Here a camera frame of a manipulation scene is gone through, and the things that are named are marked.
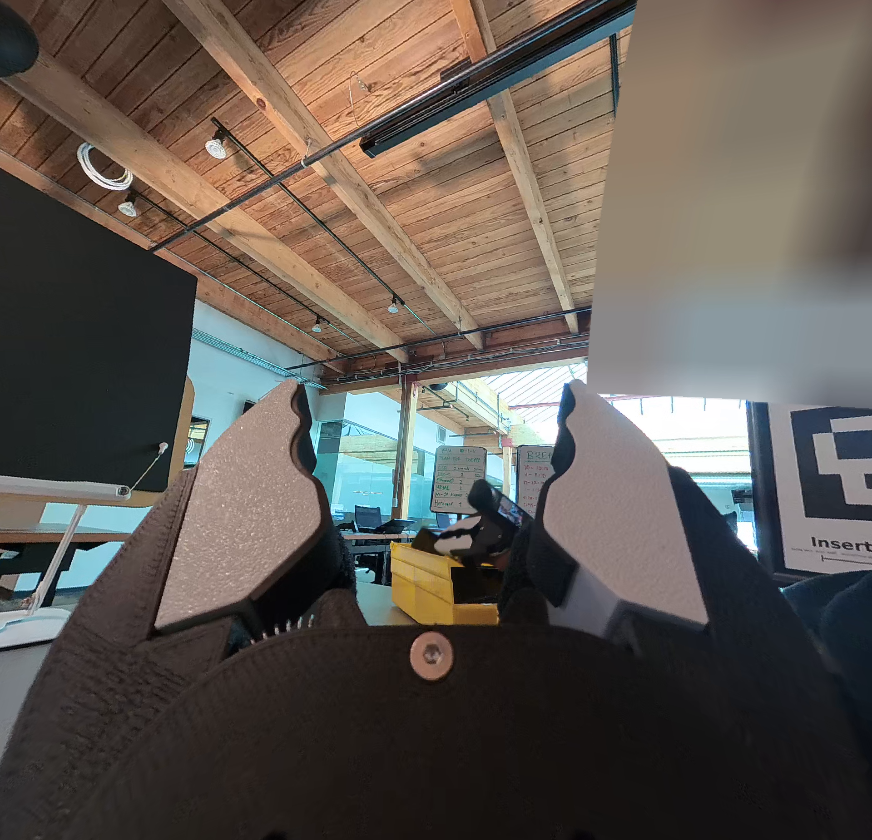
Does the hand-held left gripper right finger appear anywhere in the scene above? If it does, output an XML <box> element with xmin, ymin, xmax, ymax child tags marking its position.
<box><xmin>540</xmin><ymin>378</ymin><xmax>711</xmax><ymax>642</ymax></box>

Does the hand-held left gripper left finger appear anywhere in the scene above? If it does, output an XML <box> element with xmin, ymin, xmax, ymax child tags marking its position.
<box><xmin>154</xmin><ymin>378</ymin><xmax>337</xmax><ymax>635</ymax></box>

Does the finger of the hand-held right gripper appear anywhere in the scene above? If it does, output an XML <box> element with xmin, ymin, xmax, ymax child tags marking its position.
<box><xmin>435</xmin><ymin>516</ymin><xmax>486</xmax><ymax>559</ymax></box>

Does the yellow plastic bin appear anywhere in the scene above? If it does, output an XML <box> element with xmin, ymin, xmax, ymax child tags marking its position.
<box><xmin>390</xmin><ymin>540</ymin><xmax>503</xmax><ymax>628</ymax></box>

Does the whiteboard with black writing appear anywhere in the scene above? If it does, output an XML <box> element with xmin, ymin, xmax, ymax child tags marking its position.
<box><xmin>431</xmin><ymin>445</ymin><xmax>489</xmax><ymax>515</ymax></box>

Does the whiteboard with red writing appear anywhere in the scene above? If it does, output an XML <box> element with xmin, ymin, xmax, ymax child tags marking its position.
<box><xmin>515</xmin><ymin>444</ymin><xmax>558</xmax><ymax>509</ymax></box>

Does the wooden support column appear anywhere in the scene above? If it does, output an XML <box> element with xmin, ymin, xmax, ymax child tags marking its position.
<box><xmin>397</xmin><ymin>376</ymin><xmax>419</xmax><ymax>522</ymax></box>

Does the white sign with black marker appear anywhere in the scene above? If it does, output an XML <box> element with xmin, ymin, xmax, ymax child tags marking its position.
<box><xmin>746</xmin><ymin>400</ymin><xmax>872</xmax><ymax>577</ymax></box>

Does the wooden top office desk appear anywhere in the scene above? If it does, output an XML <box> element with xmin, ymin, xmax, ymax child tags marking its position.
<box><xmin>0</xmin><ymin>523</ymin><xmax>134</xmax><ymax>549</ymax></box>

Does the black rectangular panel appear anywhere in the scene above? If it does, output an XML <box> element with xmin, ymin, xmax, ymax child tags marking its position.
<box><xmin>0</xmin><ymin>169</ymin><xmax>198</xmax><ymax>495</ymax></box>

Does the black ceiling pipe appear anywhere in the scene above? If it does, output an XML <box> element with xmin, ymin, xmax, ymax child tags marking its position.
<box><xmin>149</xmin><ymin>132</ymin><xmax>372</xmax><ymax>253</ymax></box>

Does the black linear ceiling fixture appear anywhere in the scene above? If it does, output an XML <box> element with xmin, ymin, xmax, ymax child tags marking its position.
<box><xmin>359</xmin><ymin>0</ymin><xmax>643</xmax><ymax>160</ymax></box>

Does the black ceiling dome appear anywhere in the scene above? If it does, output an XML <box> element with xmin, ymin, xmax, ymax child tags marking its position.
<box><xmin>0</xmin><ymin>2</ymin><xmax>40</xmax><ymax>79</ymax></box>

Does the coiled white ceiling cable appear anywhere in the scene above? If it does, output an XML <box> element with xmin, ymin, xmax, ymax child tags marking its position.
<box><xmin>76</xmin><ymin>141</ymin><xmax>134</xmax><ymax>193</ymax></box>

